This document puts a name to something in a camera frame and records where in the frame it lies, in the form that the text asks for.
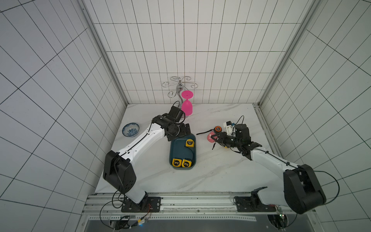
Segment black orange tape measure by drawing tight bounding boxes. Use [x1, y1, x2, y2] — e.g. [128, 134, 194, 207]
[197, 126, 222, 135]

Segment yellow tape measure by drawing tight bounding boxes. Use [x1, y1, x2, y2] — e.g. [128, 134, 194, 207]
[172, 158, 182, 167]
[181, 159, 192, 168]
[185, 139, 195, 148]

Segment pink tape measure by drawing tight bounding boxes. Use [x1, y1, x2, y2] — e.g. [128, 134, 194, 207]
[207, 130, 215, 143]

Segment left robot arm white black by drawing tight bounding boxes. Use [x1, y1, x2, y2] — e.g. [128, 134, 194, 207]
[102, 111, 191, 205]

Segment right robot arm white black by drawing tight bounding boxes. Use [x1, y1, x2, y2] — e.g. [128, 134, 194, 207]
[211, 132, 327, 214]

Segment dark teal storage box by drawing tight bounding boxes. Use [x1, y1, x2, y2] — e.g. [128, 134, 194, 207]
[169, 133, 197, 170]

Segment pink plastic wine glass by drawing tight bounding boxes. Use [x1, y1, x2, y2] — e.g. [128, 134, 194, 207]
[181, 90, 194, 116]

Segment silver glass holder stand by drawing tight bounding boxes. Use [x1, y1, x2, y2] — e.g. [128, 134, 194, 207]
[161, 76, 198, 118]

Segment blue white patterned bowl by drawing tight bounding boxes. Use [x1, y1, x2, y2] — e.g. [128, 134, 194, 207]
[122, 122, 140, 137]

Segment right electronics board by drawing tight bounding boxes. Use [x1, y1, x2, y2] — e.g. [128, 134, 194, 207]
[271, 206, 288, 230]

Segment electronics board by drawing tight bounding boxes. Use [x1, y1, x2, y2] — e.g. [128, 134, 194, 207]
[271, 206, 288, 230]
[109, 215, 149, 231]

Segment left electronics board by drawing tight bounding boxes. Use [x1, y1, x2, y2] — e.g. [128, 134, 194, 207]
[109, 215, 149, 231]

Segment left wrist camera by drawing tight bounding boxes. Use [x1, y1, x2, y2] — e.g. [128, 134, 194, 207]
[169, 106, 185, 123]

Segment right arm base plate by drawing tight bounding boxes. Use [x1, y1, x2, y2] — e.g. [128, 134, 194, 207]
[233, 196, 276, 213]

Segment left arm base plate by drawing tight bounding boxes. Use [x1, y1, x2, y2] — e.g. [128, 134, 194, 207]
[121, 196, 162, 213]

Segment left base cable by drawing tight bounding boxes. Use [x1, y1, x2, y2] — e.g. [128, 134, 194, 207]
[100, 189, 151, 230]

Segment aluminium mounting rail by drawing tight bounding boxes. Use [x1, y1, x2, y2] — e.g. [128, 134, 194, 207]
[77, 192, 324, 232]

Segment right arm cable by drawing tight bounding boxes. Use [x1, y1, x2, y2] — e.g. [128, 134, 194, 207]
[233, 170, 340, 230]

